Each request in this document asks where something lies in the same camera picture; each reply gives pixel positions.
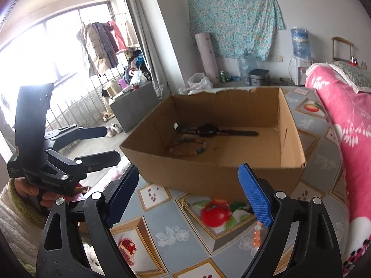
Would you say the pink rolled mat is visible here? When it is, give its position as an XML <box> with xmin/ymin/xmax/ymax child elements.
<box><xmin>194</xmin><ymin>32</ymin><xmax>220</xmax><ymax>86</ymax></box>

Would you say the black wrist watch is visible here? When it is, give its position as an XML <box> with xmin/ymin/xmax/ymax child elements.
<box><xmin>174</xmin><ymin>123</ymin><xmax>259</xmax><ymax>139</ymax></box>

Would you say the person's left forearm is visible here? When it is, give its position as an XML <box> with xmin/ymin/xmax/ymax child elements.
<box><xmin>0</xmin><ymin>178</ymin><xmax>50</xmax><ymax>273</ymax></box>

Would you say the beige padded coat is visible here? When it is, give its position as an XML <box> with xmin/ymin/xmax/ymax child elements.
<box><xmin>77</xmin><ymin>23</ymin><xmax>112</xmax><ymax>77</ymax></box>

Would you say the pink floral blanket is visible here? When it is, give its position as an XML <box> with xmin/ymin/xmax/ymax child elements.
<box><xmin>305</xmin><ymin>62</ymin><xmax>371</xmax><ymax>278</ymax></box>

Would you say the empty clear water jug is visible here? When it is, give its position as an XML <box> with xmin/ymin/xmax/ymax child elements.
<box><xmin>238</xmin><ymin>51</ymin><xmax>258</xmax><ymax>86</ymax></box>

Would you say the multicolour bead bracelet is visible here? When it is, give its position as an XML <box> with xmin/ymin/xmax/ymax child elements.
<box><xmin>167</xmin><ymin>137</ymin><xmax>208</xmax><ymax>157</ymax></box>

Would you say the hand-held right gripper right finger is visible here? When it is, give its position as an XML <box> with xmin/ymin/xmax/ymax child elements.
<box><xmin>238</xmin><ymin>163</ymin><xmax>342</xmax><ymax>278</ymax></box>

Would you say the green lace pillow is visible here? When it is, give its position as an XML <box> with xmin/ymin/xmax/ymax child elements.
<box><xmin>329</xmin><ymin>61</ymin><xmax>371</xmax><ymax>95</ymax></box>

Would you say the white plastic bag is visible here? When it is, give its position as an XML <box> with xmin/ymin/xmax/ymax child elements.
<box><xmin>130</xmin><ymin>69</ymin><xmax>148</xmax><ymax>86</ymax></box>
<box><xmin>178</xmin><ymin>72</ymin><xmax>213</xmax><ymax>95</ymax></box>

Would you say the person's left hand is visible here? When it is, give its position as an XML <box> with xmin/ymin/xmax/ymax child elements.
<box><xmin>14</xmin><ymin>179</ymin><xmax>54</xmax><ymax>208</ymax></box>

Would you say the grey window curtain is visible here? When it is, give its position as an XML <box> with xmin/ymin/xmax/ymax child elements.
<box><xmin>120</xmin><ymin>0</ymin><xmax>164</xmax><ymax>99</ymax></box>

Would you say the teal floral wall cloth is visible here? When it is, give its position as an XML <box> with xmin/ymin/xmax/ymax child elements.
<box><xmin>187</xmin><ymin>0</ymin><xmax>285</xmax><ymax>62</ymax></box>

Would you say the pink bead bracelet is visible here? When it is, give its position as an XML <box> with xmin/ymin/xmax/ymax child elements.
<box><xmin>253</xmin><ymin>221</ymin><xmax>265</xmax><ymax>248</ymax></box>

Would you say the brown cardboard box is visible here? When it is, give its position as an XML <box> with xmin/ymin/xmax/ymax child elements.
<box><xmin>119</xmin><ymin>86</ymin><xmax>306</xmax><ymax>202</ymax></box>

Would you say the red garment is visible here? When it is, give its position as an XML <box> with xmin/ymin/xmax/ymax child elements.
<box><xmin>109</xmin><ymin>20</ymin><xmax>126</xmax><ymax>51</ymax></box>

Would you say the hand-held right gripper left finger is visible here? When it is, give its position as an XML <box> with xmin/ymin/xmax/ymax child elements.
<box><xmin>36</xmin><ymin>164</ymin><xmax>140</xmax><ymax>278</ymax></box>

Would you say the white water dispenser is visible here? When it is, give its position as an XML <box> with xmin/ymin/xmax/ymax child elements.
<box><xmin>289</xmin><ymin>56</ymin><xmax>314</xmax><ymax>87</ymax></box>

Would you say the cream garment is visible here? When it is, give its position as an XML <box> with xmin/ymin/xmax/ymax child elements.
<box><xmin>123</xmin><ymin>17</ymin><xmax>140</xmax><ymax>48</ymax></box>

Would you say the grey cabinet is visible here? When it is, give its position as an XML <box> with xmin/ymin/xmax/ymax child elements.
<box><xmin>110</xmin><ymin>81</ymin><xmax>160</xmax><ymax>134</ymax></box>

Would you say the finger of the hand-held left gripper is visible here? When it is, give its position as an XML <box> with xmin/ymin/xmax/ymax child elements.
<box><xmin>46</xmin><ymin>149</ymin><xmax>121</xmax><ymax>180</ymax></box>
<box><xmin>43</xmin><ymin>126</ymin><xmax>108</xmax><ymax>151</ymax></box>

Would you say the dark grey coat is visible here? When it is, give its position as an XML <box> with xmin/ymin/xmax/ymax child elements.
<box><xmin>97</xmin><ymin>23</ymin><xmax>119</xmax><ymax>68</ymax></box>

